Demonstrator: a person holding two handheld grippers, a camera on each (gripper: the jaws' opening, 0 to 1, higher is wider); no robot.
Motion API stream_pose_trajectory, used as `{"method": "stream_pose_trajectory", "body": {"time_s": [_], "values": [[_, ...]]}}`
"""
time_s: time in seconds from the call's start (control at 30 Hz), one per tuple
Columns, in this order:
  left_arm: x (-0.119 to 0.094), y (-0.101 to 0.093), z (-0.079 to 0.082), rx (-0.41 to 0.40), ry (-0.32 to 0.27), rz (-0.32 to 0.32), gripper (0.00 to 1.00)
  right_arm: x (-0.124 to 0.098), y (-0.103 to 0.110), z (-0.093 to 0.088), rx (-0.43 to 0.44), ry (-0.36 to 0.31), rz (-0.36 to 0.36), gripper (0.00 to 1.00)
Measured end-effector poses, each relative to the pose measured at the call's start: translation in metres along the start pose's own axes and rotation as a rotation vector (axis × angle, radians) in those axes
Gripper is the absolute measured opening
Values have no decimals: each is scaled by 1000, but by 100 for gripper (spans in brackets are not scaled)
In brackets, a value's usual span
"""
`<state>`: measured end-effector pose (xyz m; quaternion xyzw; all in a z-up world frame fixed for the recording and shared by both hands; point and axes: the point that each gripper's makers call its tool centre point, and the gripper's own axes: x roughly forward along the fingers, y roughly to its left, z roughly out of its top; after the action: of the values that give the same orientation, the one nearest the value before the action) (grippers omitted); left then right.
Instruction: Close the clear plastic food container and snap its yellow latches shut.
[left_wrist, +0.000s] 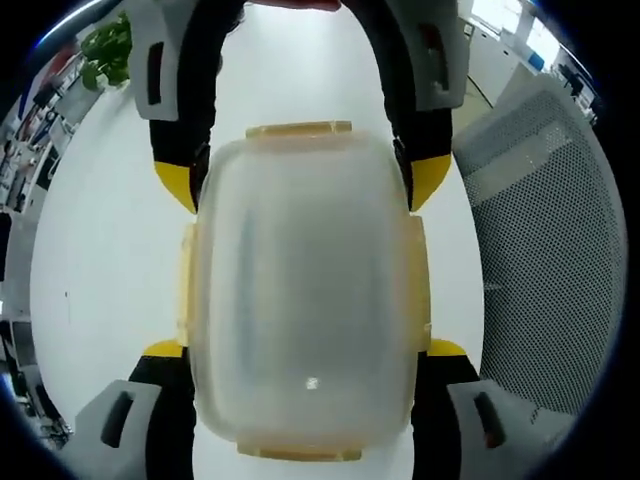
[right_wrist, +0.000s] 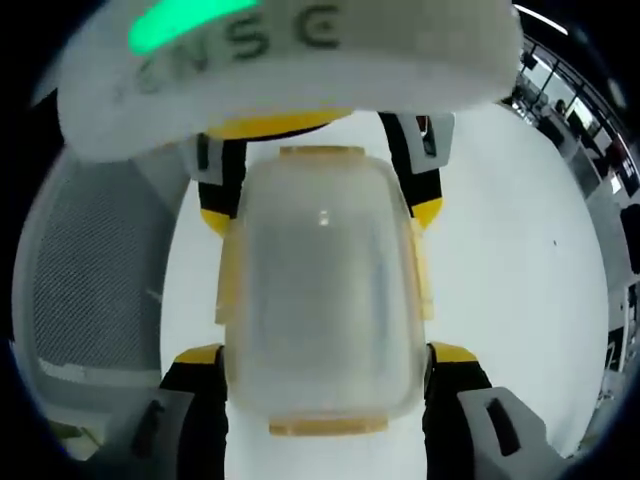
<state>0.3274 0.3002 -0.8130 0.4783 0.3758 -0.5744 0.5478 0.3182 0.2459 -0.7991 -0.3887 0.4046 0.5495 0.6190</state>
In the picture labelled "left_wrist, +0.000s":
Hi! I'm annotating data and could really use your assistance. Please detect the grey mesh office chair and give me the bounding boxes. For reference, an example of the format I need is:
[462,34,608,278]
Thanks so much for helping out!
[452,87,629,417]

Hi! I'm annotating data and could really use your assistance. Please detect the clear lid with yellow clips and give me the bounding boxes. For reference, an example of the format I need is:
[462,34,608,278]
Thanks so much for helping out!
[177,119,434,462]

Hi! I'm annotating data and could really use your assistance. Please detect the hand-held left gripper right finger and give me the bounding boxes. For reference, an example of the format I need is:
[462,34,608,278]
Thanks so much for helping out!
[409,338,534,480]

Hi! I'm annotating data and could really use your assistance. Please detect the white storage cabinet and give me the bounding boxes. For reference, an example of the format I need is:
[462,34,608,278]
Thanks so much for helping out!
[462,8,529,107]

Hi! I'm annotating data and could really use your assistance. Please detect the green potted plant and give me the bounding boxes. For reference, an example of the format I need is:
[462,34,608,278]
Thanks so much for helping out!
[79,12,134,92]

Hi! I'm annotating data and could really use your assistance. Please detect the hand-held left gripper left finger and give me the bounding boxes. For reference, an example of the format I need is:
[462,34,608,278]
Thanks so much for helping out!
[74,338,197,480]

